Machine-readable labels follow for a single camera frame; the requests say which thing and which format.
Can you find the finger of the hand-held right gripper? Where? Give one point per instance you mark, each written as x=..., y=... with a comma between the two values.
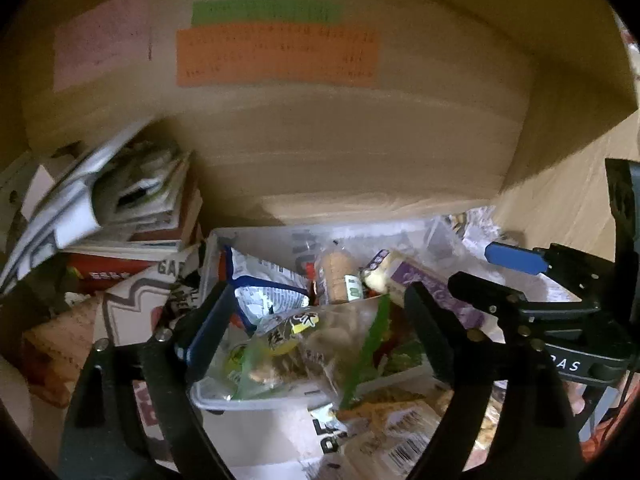
x=487, y=297
x=515, y=257

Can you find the wooden shelf unit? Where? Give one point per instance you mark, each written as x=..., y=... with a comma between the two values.
x=350, y=135

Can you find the green sticky note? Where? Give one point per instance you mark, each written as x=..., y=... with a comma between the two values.
x=265, y=10

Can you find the brown cardboard piece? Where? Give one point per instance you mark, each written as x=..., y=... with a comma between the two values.
x=60, y=350

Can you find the beige barcode snack packet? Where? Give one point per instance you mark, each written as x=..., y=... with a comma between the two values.
x=395, y=435

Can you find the clear plastic container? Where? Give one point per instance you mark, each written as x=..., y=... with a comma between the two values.
x=280, y=240

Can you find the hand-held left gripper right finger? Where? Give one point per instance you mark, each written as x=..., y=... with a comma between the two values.
x=425, y=322

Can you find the round biscuit packet green label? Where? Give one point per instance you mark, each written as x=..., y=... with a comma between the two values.
x=336, y=275

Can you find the orange sticky note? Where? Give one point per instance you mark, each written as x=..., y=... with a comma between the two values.
x=275, y=55

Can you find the red box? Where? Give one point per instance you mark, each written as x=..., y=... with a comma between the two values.
x=105, y=272

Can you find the pink sticky note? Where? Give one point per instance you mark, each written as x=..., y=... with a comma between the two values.
x=100, y=42

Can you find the newspaper print sheet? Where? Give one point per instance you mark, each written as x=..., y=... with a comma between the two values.
x=130, y=305

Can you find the white blue snack bag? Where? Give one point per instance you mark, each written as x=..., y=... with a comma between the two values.
x=265, y=290

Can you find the clear cracker packet yellow label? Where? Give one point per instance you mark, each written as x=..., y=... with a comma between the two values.
x=310, y=350

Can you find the white purple snack packet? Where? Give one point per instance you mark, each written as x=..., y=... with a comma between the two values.
x=395, y=272

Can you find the green print snack packet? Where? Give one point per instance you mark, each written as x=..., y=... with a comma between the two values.
x=405, y=360

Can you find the stack of papers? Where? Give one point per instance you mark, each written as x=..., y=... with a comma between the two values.
x=115, y=195

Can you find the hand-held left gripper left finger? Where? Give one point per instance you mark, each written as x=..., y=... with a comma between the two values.
x=210, y=321

